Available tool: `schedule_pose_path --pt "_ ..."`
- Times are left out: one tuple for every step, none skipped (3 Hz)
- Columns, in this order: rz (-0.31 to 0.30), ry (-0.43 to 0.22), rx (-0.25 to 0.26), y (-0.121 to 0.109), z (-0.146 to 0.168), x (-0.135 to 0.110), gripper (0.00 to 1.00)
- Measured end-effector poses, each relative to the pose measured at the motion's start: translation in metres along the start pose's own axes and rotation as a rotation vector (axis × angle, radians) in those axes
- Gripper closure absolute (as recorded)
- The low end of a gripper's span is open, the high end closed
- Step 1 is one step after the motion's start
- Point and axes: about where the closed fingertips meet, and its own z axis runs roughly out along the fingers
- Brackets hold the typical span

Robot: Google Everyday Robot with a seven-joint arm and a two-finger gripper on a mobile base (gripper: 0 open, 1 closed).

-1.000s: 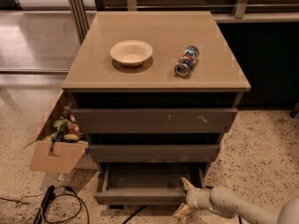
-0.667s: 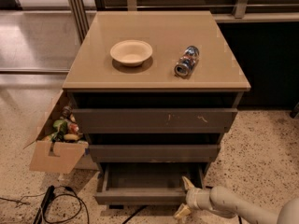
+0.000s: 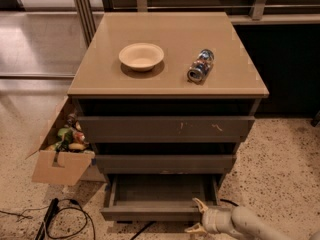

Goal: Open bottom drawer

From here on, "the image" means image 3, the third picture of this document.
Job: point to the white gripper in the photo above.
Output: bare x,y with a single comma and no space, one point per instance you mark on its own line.
211,219

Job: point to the grey bottom drawer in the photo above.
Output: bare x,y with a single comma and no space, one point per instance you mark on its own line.
163,197

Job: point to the grey drawer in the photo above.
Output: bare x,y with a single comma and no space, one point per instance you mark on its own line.
165,129
163,197
165,164

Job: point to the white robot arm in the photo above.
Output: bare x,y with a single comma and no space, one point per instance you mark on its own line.
239,222

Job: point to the grey middle drawer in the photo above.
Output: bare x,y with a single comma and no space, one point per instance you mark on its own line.
165,164

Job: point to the grey three-drawer cabinet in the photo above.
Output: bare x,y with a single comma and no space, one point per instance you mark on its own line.
103,86

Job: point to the grey top drawer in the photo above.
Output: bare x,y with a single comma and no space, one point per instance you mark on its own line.
165,129

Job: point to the cardboard box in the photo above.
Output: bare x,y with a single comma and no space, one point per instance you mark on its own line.
64,168

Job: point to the blue soda can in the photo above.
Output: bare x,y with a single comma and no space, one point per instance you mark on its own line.
201,67

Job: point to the colourful toys in box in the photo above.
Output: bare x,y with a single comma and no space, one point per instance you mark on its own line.
70,137

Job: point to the black power strip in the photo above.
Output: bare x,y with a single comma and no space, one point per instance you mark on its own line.
51,211

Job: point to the white paper bowl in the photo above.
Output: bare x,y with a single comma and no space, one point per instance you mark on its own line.
141,57

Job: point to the metal railing frame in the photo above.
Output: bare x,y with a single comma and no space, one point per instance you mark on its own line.
293,18

